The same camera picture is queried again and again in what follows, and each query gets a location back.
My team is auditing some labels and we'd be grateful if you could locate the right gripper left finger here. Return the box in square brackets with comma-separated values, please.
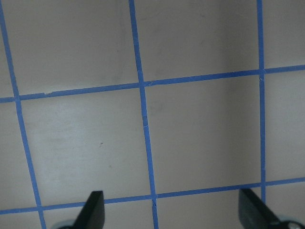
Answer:
[72, 191, 105, 229]

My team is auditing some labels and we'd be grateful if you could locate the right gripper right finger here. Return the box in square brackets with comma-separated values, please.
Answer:
[238, 188, 280, 229]

